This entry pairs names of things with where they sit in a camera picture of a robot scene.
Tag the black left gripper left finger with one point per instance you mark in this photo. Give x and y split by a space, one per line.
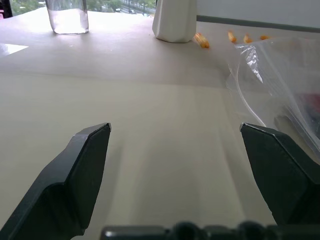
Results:
62 190

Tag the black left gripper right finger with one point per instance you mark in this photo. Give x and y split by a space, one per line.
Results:
282 175

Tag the clear plastic zip bag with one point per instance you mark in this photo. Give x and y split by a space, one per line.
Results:
275 82

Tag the orange snack piece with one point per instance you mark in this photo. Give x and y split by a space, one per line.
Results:
232 37
265 37
202 41
247 38

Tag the clear glass jar with water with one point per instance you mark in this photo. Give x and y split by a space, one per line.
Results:
70 20

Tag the white faceted ceramic vase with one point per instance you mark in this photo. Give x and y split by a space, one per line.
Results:
175 22

